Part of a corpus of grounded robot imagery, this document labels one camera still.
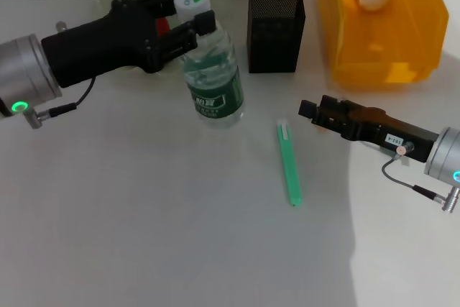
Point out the black mesh pen holder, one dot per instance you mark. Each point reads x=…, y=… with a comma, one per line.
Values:
x=275, y=41

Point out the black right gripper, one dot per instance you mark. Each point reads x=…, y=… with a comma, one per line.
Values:
x=370, y=123

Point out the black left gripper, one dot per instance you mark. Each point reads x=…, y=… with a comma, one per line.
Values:
x=93, y=44

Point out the green retractable pen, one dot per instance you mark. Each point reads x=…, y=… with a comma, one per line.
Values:
x=291, y=170

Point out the clear bottle with green label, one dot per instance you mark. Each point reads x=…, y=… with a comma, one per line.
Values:
x=215, y=95

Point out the silver left gripper knob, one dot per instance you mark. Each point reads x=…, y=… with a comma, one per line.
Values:
x=61, y=26

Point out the yellow plastic storage bin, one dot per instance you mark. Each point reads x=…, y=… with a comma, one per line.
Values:
x=388, y=51

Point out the red-orange fruit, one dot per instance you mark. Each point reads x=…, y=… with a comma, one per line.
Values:
x=162, y=26

